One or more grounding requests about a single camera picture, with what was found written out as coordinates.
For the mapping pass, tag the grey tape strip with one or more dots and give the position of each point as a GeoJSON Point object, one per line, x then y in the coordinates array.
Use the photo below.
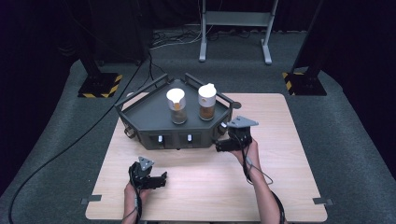
{"type": "Point", "coordinates": [91, 199]}
{"type": "Point", "coordinates": [322, 201]}

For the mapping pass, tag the black post with striped base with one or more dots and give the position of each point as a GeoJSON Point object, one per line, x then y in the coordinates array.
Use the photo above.
{"type": "Point", "coordinates": [99, 85]}
{"type": "Point", "coordinates": [306, 84]}

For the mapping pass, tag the grey metal stand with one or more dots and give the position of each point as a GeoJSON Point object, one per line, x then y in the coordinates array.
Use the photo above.
{"type": "Point", "coordinates": [236, 18]}

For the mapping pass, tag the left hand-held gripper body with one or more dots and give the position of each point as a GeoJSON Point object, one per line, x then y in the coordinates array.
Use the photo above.
{"type": "Point", "coordinates": [141, 174]}

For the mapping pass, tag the open-lid white-capped spice jar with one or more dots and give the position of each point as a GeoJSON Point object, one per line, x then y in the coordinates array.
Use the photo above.
{"type": "Point", "coordinates": [177, 105]}

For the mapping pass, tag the dark grey corner rack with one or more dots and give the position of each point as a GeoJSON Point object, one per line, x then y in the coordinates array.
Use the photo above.
{"type": "Point", "coordinates": [149, 115]}

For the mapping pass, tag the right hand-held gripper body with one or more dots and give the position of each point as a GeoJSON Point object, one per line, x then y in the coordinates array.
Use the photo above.
{"type": "Point", "coordinates": [241, 132]}

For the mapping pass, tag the person's left hand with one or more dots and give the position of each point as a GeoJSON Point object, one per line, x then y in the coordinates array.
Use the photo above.
{"type": "Point", "coordinates": [130, 193]}

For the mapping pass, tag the person's right hand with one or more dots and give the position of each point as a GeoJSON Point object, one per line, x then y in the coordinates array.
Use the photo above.
{"type": "Point", "coordinates": [250, 155]}

